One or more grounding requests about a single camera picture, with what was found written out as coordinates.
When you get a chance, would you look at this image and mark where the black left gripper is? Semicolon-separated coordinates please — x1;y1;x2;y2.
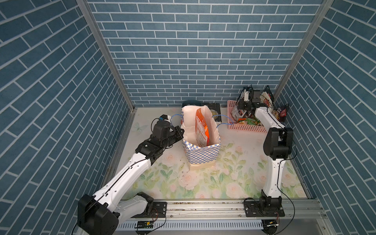
160;125;185;149

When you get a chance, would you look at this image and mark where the orange condiment packet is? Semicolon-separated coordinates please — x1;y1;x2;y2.
195;108;210;147

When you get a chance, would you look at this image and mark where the blue checkered paper bag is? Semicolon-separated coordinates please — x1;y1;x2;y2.
181;105;221;170

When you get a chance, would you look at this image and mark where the black red condiment packet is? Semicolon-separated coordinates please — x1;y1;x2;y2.
231;87;250;122

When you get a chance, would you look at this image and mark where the cream yellow condiment packet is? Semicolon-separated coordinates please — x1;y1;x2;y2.
260;92;274;109

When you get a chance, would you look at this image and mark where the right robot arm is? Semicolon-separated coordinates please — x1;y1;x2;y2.
238;87;293;207

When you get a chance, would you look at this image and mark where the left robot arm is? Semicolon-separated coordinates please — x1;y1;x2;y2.
76;115;184;235

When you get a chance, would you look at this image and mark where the green condiment packet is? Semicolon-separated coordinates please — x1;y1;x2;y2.
238;117;263;126

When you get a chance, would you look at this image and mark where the pink plastic basket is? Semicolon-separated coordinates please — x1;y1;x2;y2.
227;100;267;133

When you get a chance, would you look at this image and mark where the teal plastic bin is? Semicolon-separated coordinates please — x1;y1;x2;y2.
182;100;203;108

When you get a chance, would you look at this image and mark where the green circuit board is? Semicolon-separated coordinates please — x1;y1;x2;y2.
135;221;154;230

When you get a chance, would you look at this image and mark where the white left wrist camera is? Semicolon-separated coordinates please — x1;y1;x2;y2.
159;115;171;122

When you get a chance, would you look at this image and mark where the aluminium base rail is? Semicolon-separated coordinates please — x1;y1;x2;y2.
117;198;327;221

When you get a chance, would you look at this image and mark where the aluminium right corner post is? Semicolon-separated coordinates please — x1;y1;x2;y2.
274;0;334;99

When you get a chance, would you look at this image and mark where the aluminium corner post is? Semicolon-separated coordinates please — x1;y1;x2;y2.
76;0;135;112
274;0;334;99

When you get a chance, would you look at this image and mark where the aluminium left corner post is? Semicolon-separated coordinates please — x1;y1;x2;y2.
76;0;135;112

